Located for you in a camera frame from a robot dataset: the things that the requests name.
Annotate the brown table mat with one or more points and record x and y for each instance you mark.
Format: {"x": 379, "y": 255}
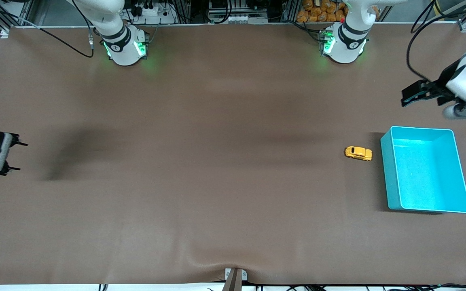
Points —
{"x": 233, "y": 121}

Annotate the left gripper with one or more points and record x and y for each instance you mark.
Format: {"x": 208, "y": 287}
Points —
{"x": 446, "y": 76}

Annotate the yellow beetle toy car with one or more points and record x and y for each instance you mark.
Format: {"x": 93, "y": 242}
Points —
{"x": 358, "y": 153}

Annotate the orange snack bags pile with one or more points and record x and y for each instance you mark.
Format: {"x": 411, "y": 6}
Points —
{"x": 322, "y": 12}

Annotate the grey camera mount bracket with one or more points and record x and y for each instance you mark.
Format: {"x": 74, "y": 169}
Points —
{"x": 235, "y": 281}

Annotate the white connector block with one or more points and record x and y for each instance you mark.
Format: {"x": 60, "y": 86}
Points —
{"x": 237, "y": 18}

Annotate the turquoise plastic bin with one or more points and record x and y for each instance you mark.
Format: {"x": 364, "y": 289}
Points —
{"x": 427, "y": 178}

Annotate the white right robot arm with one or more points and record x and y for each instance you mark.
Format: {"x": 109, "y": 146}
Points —
{"x": 121, "y": 44}

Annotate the white power strip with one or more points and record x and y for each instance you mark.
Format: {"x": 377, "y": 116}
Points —
{"x": 152, "y": 11}

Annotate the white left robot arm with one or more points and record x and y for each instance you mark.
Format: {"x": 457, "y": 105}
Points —
{"x": 346, "y": 40}

